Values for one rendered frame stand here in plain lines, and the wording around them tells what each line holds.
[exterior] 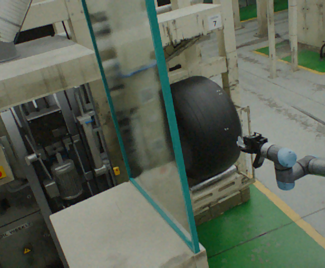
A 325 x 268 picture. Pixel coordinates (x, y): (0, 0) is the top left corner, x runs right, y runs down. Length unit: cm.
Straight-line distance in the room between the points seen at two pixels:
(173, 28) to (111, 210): 111
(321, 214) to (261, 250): 64
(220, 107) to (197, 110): 13
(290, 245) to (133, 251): 191
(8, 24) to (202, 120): 102
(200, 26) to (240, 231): 170
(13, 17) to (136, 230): 112
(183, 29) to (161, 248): 132
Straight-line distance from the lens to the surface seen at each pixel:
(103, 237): 139
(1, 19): 190
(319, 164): 165
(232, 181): 222
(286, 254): 297
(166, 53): 230
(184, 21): 217
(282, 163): 160
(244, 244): 304
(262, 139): 169
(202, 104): 189
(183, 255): 124
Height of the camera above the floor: 215
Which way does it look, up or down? 26 degrees down
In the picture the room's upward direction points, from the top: 11 degrees counter-clockwise
